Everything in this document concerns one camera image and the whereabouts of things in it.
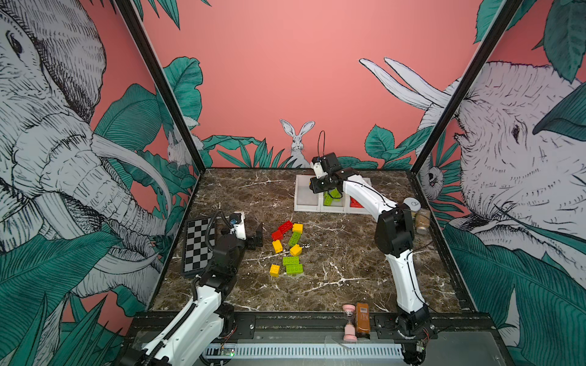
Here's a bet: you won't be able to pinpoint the green lego brick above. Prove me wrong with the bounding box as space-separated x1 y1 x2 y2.
288 232 302 247
282 256 300 266
324 194 334 206
285 264 304 276

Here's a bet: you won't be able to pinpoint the white three-compartment bin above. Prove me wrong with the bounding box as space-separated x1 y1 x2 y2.
294 175 369 214

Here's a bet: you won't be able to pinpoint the red arch lego piece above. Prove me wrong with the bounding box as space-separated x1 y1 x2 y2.
349 198 363 209

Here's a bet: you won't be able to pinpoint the yellow lego brick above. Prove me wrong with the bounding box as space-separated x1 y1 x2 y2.
290 245 302 256
272 240 283 254
269 265 280 278
292 224 303 234

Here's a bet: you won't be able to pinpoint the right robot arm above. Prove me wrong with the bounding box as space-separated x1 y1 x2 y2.
310 152 430 339

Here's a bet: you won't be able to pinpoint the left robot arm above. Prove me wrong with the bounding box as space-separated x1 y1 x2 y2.
115 210 262 365

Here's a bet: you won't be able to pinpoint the checkerboard calibration plate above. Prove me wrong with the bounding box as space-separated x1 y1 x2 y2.
182 217 213 278

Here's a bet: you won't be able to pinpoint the brown spice jar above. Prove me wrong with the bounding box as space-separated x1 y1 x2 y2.
415 208 431 235

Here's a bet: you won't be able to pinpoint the pink hourglass timer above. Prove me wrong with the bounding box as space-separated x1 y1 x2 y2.
343 304 357 343

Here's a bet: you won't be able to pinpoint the white perforated rail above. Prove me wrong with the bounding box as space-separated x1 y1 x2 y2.
202 343 404 360

